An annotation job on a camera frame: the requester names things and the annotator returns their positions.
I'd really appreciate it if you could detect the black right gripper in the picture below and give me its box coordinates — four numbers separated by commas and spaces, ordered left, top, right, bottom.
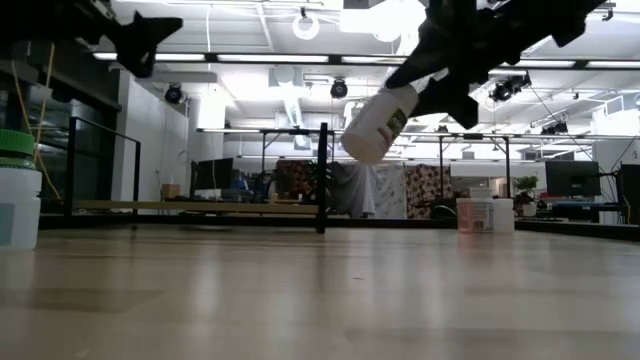
384, 0, 609, 130

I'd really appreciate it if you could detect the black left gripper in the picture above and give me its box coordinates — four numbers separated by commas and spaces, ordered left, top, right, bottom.
59, 0, 184, 79

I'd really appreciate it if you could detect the white bottle with dark label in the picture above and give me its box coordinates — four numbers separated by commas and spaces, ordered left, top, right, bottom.
340, 83, 419, 166

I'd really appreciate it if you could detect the small pink medicine bottle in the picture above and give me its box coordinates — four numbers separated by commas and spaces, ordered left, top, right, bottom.
456, 197, 487, 234

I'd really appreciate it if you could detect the plain white medicine bottle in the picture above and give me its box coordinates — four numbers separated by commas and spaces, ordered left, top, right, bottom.
492, 197, 516, 234

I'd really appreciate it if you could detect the green-capped medicine bottle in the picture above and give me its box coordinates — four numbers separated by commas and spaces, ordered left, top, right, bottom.
0, 128, 44, 251

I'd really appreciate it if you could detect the black ceiling spotlight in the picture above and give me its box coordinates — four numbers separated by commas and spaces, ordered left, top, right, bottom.
163, 83, 185, 106
329, 77, 350, 100
488, 72, 533, 104

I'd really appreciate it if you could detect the black clothes rack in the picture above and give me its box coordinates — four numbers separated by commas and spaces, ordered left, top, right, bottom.
259, 127, 337, 202
437, 132, 512, 202

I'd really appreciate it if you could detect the red floral curtain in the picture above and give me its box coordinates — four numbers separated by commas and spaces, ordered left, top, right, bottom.
403, 163, 455, 220

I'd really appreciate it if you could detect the long ceiling light strip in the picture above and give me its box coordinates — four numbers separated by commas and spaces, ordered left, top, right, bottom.
92, 51, 640, 70
196, 127, 640, 142

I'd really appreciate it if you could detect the white patterned sheet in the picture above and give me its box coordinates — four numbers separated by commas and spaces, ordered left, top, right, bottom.
370, 164, 407, 220

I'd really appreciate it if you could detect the leafy plant in white pot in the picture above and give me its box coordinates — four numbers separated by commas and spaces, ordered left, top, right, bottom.
513, 174, 542, 218

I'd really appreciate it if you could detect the plain grey cloth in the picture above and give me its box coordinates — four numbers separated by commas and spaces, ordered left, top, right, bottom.
327, 160, 377, 219

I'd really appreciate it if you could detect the black computer monitor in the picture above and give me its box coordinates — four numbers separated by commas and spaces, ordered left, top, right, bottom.
544, 159, 603, 198
191, 157, 235, 192
618, 162, 640, 226

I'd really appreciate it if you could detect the round white ceiling lamp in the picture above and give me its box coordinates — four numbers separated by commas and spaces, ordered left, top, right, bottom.
291, 13, 321, 42

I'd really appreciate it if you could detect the dark floral cloth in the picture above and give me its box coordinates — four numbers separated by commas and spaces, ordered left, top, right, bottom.
273, 159, 321, 202

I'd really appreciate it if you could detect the yellow hanging cable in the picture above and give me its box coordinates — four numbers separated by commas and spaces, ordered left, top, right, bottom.
9, 42, 64, 202

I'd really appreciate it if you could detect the black metal rig frame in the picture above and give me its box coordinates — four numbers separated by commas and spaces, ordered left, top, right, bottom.
38, 212, 640, 243

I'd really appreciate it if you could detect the wooden shelf with black frame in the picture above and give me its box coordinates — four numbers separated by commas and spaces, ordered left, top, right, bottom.
66, 116, 330, 235

